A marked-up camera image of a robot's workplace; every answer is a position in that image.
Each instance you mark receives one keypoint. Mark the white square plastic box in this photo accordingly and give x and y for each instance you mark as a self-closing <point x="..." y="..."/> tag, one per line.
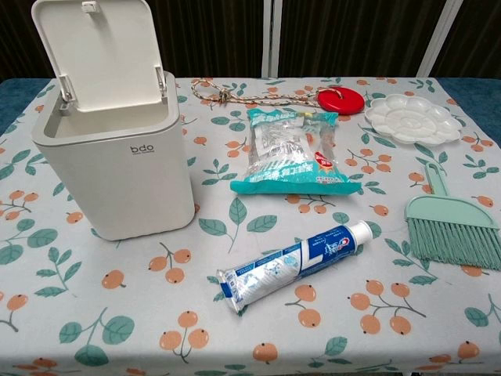
<point x="117" y="176"/>

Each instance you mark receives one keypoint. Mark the mint green hand brush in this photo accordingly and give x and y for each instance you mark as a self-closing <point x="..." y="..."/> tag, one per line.
<point x="442" y="213"/>

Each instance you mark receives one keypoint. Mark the teal snack bag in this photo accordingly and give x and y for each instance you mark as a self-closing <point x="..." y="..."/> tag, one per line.
<point x="289" y="150"/>

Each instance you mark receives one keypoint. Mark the blue white toothpaste tube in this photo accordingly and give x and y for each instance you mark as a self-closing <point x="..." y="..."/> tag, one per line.
<point x="293" y="258"/>

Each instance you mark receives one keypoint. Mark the red plastic disc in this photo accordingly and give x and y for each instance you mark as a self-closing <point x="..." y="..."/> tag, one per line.
<point x="344" y="104"/>

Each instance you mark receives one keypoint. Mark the dark pleated partition panel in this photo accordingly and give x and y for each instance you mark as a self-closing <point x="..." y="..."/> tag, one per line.
<point x="211" y="39"/>
<point x="344" y="39"/>
<point x="477" y="39"/>
<point x="15" y="39"/>

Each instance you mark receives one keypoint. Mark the white flower paint palette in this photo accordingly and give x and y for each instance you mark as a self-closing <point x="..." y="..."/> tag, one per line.
<point x="411" y="121"/>

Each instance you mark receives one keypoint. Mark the floral leaf print tablecloth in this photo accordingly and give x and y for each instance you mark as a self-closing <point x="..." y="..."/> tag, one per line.
<point x="117" y="313"/>

